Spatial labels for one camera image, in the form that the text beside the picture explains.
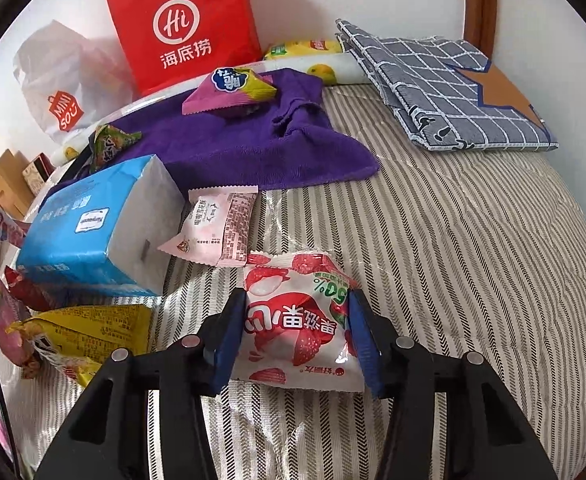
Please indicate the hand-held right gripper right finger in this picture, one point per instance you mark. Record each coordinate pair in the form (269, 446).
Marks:
(365, 340)

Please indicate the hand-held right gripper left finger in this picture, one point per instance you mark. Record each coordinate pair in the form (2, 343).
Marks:
(225, 340)

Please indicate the white strawberry print snack packet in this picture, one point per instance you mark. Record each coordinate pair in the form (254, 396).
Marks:
(293, 330)

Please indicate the pale pink snack packet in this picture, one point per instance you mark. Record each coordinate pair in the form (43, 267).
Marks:
(213, 230)

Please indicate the patterned box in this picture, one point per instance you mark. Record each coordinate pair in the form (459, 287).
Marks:
(37, 172)

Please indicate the blue tissue pack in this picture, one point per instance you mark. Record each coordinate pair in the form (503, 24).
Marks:
(88, 225)

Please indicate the green snack packet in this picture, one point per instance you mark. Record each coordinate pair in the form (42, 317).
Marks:
(108, 145)

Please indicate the white plastic bag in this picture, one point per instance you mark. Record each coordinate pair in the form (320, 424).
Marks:
(58, 85)

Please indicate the purple towel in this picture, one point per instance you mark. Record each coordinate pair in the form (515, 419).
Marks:
(233, 145)

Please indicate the pink and yellow snack packet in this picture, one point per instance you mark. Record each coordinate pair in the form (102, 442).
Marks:
(223, 95)

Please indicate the grey checked folded cloth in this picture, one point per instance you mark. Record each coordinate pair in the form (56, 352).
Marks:
(423, 75)

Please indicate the fruit print paper roll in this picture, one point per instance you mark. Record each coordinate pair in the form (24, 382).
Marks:
(333, 67)

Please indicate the red paper bag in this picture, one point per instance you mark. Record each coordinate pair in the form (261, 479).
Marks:
(183, 35)

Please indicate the yellow chip bag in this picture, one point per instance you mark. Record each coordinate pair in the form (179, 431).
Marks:
(298, 49)

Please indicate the brown wooden headboard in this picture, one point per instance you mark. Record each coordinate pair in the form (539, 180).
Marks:
(480, 0)

